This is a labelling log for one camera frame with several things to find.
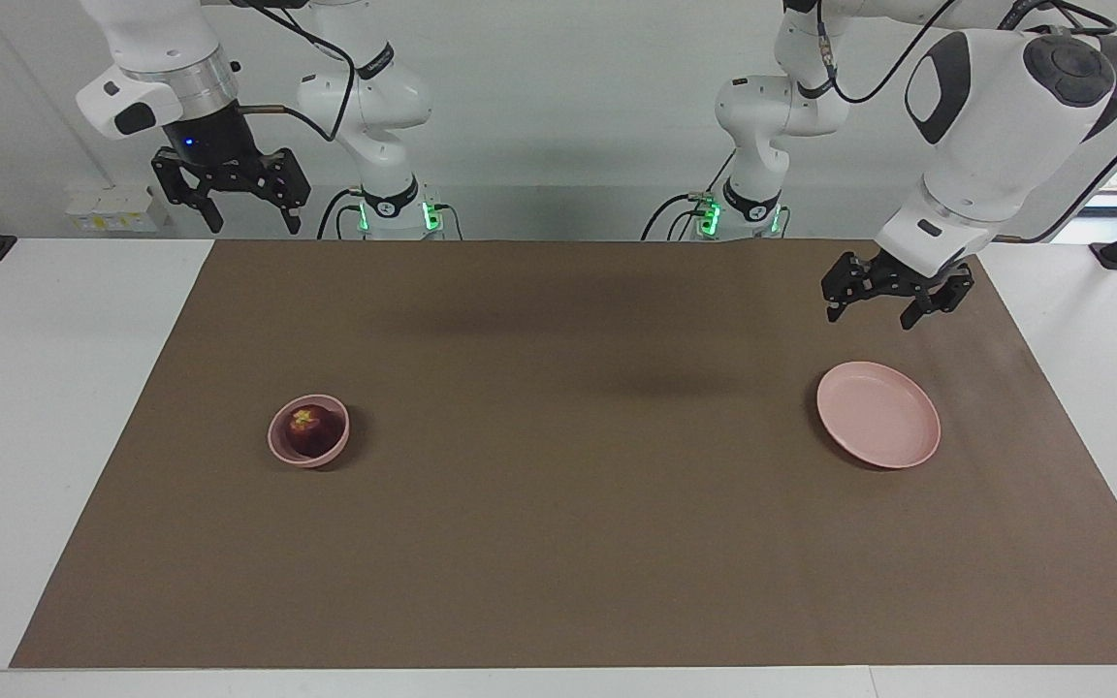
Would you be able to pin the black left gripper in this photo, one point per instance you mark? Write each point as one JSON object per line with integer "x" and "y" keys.
{"x": 903, "y": 281}

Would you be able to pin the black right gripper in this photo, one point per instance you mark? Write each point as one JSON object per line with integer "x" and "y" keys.
{"x": 219, "y": 155}

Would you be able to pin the red apple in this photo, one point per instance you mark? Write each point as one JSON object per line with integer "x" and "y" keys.
{"x": 311, "y": 431}

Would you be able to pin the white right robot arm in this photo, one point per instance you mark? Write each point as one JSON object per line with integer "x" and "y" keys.
{"x": 374, "y": 97}

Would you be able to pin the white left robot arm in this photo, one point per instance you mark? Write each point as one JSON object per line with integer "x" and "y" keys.
{"x": 1005, "y": 116}

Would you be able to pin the pink plate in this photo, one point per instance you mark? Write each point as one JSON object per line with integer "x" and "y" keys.
{"x": 877, "y": 415}

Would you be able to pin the pink bowl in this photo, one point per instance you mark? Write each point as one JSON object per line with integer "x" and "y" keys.
{"x": 277, "y": 448}

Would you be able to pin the brown table mat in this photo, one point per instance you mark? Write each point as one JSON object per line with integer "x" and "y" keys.
{"x": 558, "y": 543}

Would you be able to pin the white wall socket box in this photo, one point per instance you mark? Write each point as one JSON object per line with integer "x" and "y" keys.
{"x": 117, "y": 208}

